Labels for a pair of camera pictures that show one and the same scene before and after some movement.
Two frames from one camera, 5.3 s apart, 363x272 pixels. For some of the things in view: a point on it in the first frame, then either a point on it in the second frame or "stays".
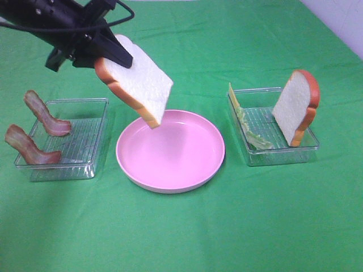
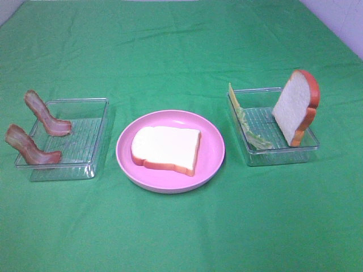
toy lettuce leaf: (254, 141) stays
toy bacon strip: (17, 137) stays
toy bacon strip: (53, 126) stays
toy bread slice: (142, 84) -> (163, 146)
